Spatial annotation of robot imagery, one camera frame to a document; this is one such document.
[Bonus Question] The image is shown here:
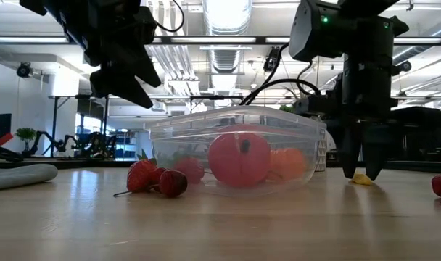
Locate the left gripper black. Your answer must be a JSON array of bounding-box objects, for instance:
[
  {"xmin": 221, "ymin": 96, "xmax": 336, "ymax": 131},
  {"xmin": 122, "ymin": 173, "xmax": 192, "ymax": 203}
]
[{"xmin": 84, "ymin": 0, "xmax": 162, "ymax": 109}]

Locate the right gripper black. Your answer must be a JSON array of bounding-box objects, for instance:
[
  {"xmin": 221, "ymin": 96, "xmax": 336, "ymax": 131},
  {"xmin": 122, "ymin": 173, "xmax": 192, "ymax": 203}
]
[{"xmin": 327, "ymin": 54, "xmax": 399, "ymax": 181}]

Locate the small yellow toy fruit piece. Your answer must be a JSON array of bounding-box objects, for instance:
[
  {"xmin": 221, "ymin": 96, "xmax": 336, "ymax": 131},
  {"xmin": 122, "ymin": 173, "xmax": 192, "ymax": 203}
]
[{"xmin": 352, "ymin": 173, "xmax": 374, "ymax": 186}]

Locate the orange toy fruit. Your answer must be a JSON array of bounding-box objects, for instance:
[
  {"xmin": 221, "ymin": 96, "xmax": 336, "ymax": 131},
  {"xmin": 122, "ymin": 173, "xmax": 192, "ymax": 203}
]
[{"xmin": 269, "ymin": 147, "xmax": 308, "ymax": 182}]

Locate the dark red toy cherry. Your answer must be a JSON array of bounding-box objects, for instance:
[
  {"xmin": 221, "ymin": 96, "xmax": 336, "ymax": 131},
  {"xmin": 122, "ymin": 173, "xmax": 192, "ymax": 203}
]
[
  {"xmin": 154, "ymin": 167, "xmax": 168, "ymax": 186},
  {"xmin": 113, "ymin": 170, "xmax": 189, "ymax": 199}
]

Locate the clear plastic tupperware container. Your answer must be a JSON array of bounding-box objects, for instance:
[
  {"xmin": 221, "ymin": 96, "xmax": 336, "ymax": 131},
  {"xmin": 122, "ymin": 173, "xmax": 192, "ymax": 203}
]
[{"xmin": 144, "ymin": 106, "xmax": 327, "ymax": 199}]

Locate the large red toy tomato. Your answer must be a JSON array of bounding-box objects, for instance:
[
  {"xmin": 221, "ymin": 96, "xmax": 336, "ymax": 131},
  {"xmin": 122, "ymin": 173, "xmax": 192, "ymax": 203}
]
[{"xmin": 207, "ymin": 133, "xmax": 271, "ymax": 189}]

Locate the black ceiling spotlight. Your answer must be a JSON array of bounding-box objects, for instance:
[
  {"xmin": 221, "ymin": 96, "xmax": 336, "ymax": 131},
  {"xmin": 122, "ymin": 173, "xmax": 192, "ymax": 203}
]
[
  {"xmin": 263, "ymin": 46, "xmax": 283, "ymax": 73},
  {"xmin": 394, "ymin": 59, "xmax": 413, "ymax": 73},
  {"xmin": 16, "ymin": 61, "xmax": 33, "ymax": 79}
]

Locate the small background potted plant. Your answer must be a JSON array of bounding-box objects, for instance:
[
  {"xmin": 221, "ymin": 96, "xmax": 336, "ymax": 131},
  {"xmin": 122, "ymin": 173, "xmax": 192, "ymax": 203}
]
[{"xmin": 15, "ymin": 127, "xmax": 38, "ymax": 153}]

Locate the grey folded cloth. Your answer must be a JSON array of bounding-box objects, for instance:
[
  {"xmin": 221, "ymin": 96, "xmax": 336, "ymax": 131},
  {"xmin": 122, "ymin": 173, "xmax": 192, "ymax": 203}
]
[{"xmin": 0, "ymin": 163, "xmax": 59, "ymax": 192}]

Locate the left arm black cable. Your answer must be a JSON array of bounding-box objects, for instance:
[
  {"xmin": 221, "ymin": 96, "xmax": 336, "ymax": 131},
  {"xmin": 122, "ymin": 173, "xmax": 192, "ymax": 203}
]
[{"xmin": 154, "ymin": 0, "xmax": 186, "ymax": 33}]

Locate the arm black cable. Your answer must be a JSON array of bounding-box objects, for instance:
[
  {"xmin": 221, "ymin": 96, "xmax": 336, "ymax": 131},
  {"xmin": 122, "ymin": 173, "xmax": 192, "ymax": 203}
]
[
  {"xmin": 240, "ymin": 41, "xmax": 321, "ymax": 107},
  {"xmin": 154, "ymin": 0, "xmax": 186, "ymax": 33}
]

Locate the black overhead frame bar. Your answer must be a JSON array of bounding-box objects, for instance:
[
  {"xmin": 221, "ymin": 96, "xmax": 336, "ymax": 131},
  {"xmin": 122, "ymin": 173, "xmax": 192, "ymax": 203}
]
[{"xmin": 0, "ymin": 35, "xmax": 441, "ymax": 46}]

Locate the black aluminium table frame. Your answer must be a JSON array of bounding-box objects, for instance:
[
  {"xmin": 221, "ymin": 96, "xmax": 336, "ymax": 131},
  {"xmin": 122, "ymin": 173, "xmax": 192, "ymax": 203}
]
[{"xmin": 0, "ymin": 157, "xmax": 441, "ymax": 174}]

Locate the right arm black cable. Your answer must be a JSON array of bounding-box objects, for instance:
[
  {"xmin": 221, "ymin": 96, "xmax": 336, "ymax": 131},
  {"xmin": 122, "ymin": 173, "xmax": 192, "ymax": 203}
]
[{"xmin": 240, "ymin": 41, "xmax": 321, "ymax": 107}]

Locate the silver ceiling duct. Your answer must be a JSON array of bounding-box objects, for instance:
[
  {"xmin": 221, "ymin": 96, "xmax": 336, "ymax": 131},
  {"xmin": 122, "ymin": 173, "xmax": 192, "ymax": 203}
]
[{"xmin": 202, "ymin": 0, "xmax": 254, "ymax": 73}]

